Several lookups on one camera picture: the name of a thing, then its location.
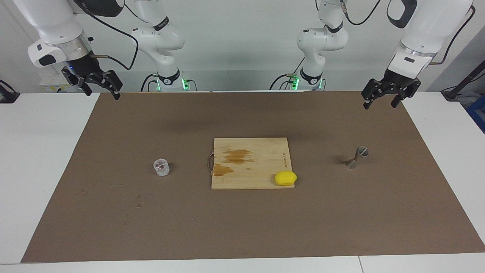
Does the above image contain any black table clamp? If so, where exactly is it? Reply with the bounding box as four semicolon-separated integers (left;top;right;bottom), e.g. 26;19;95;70
0;79;20;104

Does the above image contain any steel double jigger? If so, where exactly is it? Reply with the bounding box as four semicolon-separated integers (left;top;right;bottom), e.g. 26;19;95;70
346;146;369;169

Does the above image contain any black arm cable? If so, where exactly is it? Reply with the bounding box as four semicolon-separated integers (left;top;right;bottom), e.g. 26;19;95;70
339;0;476;66
74;0;139;71

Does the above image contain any black right base cable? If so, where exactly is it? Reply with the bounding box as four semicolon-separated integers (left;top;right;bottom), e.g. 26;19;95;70
140;73;158;92

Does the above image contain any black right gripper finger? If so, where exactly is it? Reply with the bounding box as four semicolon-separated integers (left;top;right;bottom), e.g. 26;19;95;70
91;70;123;100
62;68;94;96

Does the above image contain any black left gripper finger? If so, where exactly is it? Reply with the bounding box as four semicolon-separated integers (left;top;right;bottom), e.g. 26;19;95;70
390;78;422;109
361;78;394;110

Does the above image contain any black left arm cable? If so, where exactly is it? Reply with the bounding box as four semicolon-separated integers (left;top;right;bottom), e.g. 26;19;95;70
339;0;476;66

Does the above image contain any black stand pole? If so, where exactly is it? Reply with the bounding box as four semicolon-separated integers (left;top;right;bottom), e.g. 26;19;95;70
441;60;485;101

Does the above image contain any white power strip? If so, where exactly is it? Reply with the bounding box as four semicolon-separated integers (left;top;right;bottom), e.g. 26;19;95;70
39;74;73;93

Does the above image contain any yellow lemon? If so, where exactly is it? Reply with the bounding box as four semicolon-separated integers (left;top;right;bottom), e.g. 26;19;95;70
274;171;298;187

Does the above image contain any black left base cable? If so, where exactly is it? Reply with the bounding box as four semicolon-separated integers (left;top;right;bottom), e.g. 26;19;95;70
269;57;306;91

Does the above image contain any wooden cutting board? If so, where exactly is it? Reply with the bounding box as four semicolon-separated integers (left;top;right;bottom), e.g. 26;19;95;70
207;137;295;190

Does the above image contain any small clear glass cup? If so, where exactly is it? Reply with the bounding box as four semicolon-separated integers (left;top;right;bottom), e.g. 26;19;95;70
153;158;170;177

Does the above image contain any black base cable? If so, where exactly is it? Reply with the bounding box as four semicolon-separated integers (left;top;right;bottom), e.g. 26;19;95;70
140;73;158;92
269;57;306;91

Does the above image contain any brown table mat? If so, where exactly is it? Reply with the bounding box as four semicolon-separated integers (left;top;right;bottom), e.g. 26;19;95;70
21;90;485;263

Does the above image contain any blue box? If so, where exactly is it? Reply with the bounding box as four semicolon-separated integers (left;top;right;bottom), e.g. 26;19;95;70
465;94;485;134

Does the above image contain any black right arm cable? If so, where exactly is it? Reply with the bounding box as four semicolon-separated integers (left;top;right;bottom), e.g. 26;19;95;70
74;0;139;71

